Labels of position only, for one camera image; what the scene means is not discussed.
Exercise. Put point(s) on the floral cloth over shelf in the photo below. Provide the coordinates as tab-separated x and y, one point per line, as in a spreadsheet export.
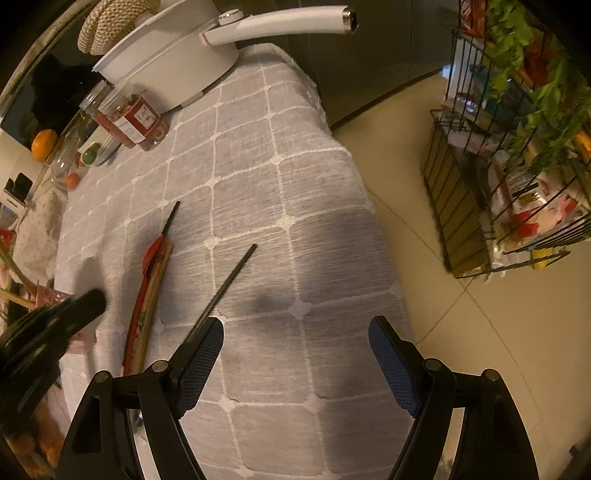
38	234

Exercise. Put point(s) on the clear glass jar with fruit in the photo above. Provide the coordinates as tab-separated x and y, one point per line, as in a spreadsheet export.
63	157

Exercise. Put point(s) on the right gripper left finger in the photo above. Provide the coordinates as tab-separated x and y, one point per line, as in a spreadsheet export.
100	443

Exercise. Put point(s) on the tall jar of red spice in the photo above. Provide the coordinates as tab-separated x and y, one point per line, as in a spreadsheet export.
91	105

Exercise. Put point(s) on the dark grey refrigerator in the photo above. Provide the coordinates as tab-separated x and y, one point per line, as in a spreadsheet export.
396	44

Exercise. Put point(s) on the grey checked tablecloth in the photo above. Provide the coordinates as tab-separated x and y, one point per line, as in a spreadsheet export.
251	189

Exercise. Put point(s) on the pink perforated utensil holder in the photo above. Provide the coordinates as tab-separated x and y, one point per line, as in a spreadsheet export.
84	339

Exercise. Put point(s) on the orange tangerine on jar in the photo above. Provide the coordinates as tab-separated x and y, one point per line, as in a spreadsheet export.
43	144

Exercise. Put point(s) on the red plastic bags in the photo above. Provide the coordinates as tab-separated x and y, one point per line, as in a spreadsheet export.
517	45

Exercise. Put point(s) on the short jar with red label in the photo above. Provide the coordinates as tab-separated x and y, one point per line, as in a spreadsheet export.
131	112

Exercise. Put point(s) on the white electric cooking pot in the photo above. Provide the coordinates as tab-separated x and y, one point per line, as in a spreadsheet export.
174	55

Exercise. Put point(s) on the green lime on bowl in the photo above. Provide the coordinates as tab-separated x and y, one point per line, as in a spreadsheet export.
90	155

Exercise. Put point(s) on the green leafy vegetable bunch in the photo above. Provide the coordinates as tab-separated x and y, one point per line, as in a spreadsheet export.
556	95

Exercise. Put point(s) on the woven rope basket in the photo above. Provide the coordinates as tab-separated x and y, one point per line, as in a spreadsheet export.
110	21

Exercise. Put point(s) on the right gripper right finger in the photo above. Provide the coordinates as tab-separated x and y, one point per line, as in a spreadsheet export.
493	443

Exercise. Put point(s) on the black microwave oven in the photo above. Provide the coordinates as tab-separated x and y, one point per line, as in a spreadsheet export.
49	95

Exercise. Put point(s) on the black wire storage rack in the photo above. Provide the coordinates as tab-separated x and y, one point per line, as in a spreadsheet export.
492	218

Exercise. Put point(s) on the white stacked bowls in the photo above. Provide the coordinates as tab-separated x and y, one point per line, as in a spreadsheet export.
109	145

